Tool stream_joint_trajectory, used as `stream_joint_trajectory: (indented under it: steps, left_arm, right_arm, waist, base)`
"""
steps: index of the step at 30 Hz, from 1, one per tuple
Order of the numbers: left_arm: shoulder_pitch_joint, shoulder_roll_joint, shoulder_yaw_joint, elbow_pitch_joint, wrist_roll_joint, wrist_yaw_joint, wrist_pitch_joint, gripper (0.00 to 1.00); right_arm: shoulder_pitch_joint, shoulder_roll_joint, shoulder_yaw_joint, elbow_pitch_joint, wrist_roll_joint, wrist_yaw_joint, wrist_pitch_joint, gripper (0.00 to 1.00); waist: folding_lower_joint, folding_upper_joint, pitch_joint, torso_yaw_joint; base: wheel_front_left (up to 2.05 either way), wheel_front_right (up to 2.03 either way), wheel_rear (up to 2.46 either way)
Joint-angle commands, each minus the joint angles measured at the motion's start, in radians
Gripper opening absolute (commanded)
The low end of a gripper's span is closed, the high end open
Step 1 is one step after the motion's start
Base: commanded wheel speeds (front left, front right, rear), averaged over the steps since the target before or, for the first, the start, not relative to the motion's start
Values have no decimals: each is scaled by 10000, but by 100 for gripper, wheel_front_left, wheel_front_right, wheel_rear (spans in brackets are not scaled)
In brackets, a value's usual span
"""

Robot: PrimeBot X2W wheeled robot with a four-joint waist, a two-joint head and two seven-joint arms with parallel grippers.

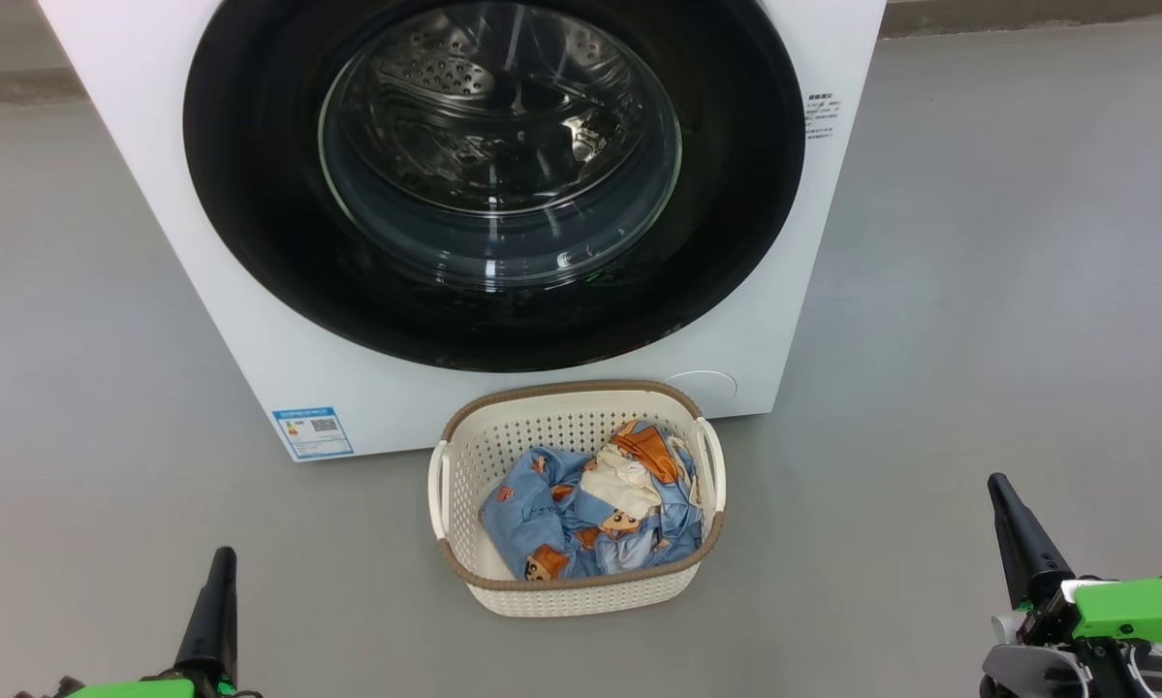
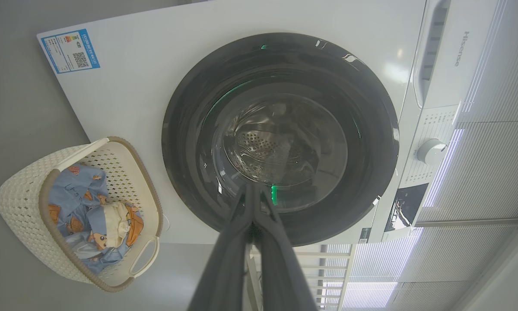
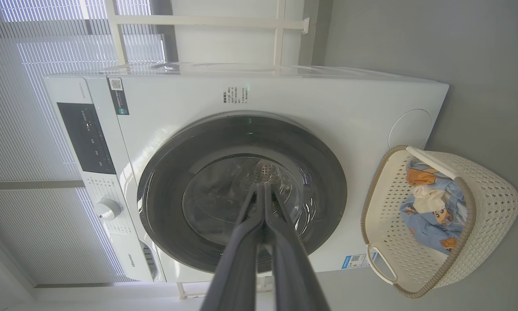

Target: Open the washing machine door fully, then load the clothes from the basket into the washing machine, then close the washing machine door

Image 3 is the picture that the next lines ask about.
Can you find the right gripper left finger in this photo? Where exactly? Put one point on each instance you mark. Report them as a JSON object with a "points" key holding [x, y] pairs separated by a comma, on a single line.
{"points": [[237, 259]]}

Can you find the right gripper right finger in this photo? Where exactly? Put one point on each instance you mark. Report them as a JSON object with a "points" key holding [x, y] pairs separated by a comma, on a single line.
{"points": [[293, 268]]}

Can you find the dark washing machine door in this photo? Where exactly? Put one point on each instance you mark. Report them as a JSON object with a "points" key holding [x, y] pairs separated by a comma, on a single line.
{"points": [[163, 181]]}

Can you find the blue cartoon print garment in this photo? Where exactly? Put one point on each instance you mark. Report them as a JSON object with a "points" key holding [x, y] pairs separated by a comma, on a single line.
{"points": [[427, 233]]}

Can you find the blue garment with cream lining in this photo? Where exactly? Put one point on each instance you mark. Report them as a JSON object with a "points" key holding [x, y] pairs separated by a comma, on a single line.
{"points": [[427, 196]]}

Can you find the white washing machine dial knob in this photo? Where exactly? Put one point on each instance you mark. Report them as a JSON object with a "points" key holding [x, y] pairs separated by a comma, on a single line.
{"points": [[107, 209]]}

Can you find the white front-load washing machine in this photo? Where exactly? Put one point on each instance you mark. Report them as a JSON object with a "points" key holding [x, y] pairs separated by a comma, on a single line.
{"points": [[328, 99]]}

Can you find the black touch control display panel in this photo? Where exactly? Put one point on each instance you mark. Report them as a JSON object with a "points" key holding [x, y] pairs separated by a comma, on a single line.
{"points": [[86, 138]]}

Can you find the blue energy label sticker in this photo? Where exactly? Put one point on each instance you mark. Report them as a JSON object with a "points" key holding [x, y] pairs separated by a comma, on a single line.
{"points": [[356, 261]]}

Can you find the white detergent drawer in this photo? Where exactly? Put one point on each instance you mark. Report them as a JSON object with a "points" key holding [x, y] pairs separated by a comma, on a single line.
{"points": [[133, 259]]}

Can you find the small printed text label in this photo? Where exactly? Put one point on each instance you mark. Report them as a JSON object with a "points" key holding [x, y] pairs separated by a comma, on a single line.
{"points": [[235, 95]]}

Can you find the black QR code sticker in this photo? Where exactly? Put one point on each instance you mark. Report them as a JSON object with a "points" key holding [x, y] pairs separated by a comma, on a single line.
{"points": [[118, 97]]}

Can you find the cream perforated plastic laundry basket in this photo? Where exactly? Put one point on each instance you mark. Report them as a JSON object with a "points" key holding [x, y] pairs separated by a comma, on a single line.
{"points": [[492, 194]]}

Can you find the white window blinds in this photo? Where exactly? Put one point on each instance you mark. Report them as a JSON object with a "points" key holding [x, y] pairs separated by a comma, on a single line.
{"points": [[34, 129]]}

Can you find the white metal rack frame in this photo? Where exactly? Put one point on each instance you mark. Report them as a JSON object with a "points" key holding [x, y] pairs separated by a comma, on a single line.
{"points": [[198, 21]]}

